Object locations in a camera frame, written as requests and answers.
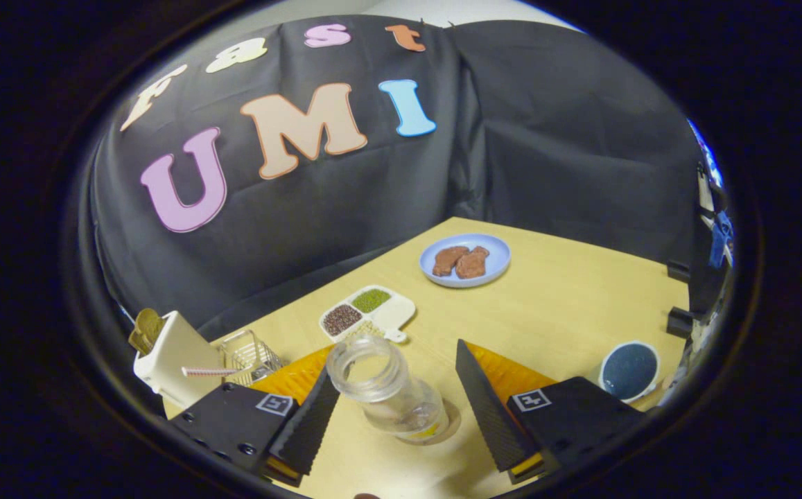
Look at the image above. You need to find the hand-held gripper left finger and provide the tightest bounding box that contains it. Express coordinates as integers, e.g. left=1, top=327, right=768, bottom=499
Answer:
left=168, top=344, right=341, bottom=488

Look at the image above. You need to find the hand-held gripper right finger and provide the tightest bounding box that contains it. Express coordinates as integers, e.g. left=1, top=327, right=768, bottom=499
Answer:
left=455, top=338, right=647, bottom=486

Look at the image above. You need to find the clear glass juice bottle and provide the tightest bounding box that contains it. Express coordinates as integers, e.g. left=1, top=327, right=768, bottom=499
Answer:
left=326, top=335, right=452, bottom=446

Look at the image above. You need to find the brown beans pile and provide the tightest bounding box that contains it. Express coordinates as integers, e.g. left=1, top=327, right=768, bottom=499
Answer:
left=322, top=304, right=363, bottom=337

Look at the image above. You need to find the wooden table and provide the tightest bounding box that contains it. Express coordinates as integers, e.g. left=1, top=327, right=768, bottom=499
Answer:
left=162, top=217, right=692, bottom=499

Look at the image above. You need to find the white divided dish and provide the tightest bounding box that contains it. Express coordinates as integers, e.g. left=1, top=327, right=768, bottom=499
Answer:
left=319, top=285, right=417, bottom=344

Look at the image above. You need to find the brown meat piece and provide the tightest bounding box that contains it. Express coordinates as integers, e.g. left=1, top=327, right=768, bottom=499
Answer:
left=455, top=246, right=491, bottom=280
left=433, top=246, right=471, bottom=277

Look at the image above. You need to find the green beans pile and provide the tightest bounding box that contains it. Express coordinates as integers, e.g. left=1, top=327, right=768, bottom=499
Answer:
left=352, top=288, right=392, bottom=313

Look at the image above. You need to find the light blue plate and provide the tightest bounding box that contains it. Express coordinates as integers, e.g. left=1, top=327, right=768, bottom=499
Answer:
left=419, top=234, right=512, bottom=289

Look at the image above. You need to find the white toaster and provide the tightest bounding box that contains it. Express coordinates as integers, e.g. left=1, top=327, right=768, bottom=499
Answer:
left=133, top=310, right=225, bottom=409

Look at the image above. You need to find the golden brown toast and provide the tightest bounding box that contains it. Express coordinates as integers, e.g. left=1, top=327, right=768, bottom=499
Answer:
left=128, top=308, right=166, bottom=356

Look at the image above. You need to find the black backdrop cloth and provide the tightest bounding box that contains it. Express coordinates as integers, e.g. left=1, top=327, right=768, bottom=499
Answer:
left=89, top=15, right=705, bottom=342

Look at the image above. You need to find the blue plastic clip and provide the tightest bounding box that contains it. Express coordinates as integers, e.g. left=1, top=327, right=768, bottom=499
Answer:
left=708, top=211, right=735, bottom=269

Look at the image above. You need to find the wire mesh basket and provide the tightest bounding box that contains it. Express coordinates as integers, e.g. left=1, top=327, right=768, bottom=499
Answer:
left=219, top=330, right=284, bottom=387

